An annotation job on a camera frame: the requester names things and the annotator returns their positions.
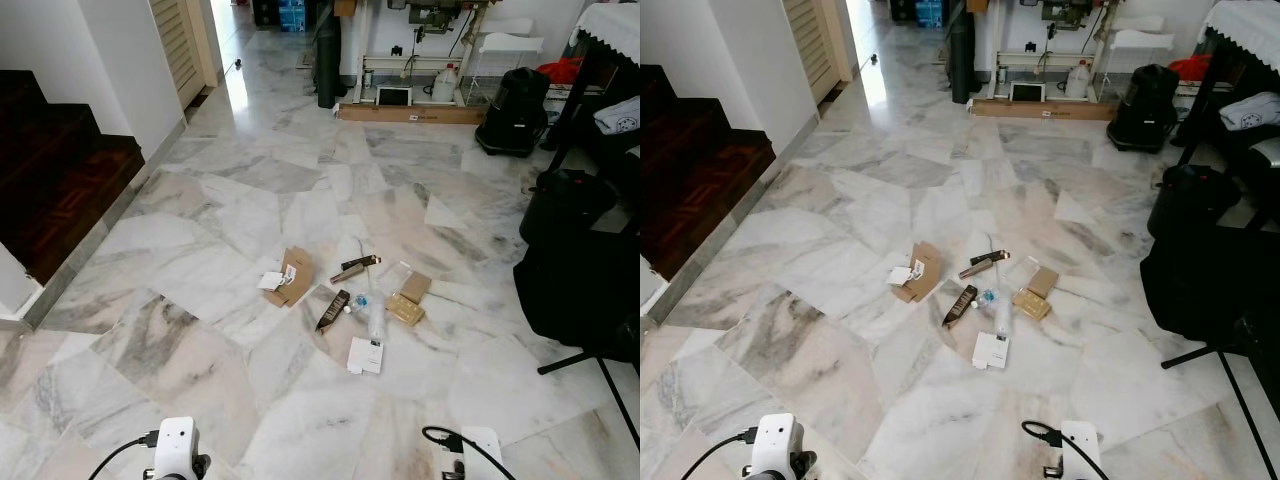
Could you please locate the light wooden louvered door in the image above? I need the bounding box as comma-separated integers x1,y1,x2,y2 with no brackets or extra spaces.
150,0,222,110
783,0,855,105

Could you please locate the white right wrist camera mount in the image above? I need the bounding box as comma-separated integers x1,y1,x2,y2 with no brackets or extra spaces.
1060,421,1104,480
460,427,505,480

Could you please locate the gold snack packet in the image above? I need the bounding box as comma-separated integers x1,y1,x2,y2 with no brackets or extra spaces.
385,293,427,327
1012,288,1054,322

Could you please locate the long brown cardboard box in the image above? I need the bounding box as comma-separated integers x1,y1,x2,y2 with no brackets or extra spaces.
969,97,1120,122
336,102,489,126

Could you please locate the long brown stick packet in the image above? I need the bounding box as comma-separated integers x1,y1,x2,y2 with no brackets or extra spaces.
330,254,383,285
958,249,1012,281

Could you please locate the dark wooden staircase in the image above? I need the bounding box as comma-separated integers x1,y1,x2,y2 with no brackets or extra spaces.
640,64,777,282
0,70,147,287

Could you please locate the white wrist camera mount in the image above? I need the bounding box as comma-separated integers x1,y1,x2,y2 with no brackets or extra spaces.
150,417,202,480
1060,421,1104,480
460,427,505,480
750,413,805,480

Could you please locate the brown cardboard piece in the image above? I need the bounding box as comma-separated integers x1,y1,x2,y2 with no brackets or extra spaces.
264,247,316,309
892,242,944,305

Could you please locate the white wire rack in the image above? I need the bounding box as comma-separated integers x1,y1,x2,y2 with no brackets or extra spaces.
464,18,547,107
1097,14,1177,102

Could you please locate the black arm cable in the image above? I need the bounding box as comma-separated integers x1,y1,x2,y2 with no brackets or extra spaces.
88,431,161,480
422,426,517,480
680,427,761,480
1022,420,1113,480

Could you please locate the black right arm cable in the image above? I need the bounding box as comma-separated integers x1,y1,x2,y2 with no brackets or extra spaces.
422,426,517,480
1022,420,1113,480

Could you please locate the black tripod stand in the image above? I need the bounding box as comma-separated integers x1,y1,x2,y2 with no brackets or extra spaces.
536,348,641,448
1160,340,1280,480

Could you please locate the red cloth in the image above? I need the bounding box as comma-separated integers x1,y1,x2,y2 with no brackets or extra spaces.
536,56,585,87
1167,54,1214,84

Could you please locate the white sewing machine table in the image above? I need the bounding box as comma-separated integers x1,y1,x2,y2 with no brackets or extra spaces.
984,0,1131,102
354,0,501,107

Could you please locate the white lace tablecloth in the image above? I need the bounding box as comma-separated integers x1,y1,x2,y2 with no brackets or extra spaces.
1199,0,1280,64
569,1,641,67

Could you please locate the clear plastic bottle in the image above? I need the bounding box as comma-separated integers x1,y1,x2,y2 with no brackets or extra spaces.
350,290,390,342
978,286,1017,337

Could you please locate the white paper box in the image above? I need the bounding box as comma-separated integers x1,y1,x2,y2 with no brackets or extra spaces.
346,338,386,377
971,332,1012,372

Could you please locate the black backpack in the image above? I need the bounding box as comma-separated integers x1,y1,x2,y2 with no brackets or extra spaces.
1147,164,1243,242
520,169,618,247

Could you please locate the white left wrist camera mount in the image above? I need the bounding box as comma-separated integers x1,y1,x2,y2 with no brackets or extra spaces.
150,417,202,480
750,413,805,480

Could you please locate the black rolled mat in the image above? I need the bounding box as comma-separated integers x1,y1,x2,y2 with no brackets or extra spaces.
314,14,344,110
949,9,977,105

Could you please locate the grey folded printed cloth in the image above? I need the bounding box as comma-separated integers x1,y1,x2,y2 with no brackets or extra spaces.
1217,91,1280,132
592,95,641,137

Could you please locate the large black bag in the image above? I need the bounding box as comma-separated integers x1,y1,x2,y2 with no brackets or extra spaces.
512,232,641,364
1139,230,1280,348

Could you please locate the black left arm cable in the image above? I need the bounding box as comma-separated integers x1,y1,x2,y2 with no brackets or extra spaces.
88,431,161,480
680,427,761,480

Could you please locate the black table frame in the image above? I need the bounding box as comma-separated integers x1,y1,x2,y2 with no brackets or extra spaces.
544,54,641,173
1178,44,1280,168

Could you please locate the white plastic jug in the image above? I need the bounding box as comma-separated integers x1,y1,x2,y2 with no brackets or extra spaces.
431,62,462,104
1064,59,1094,100

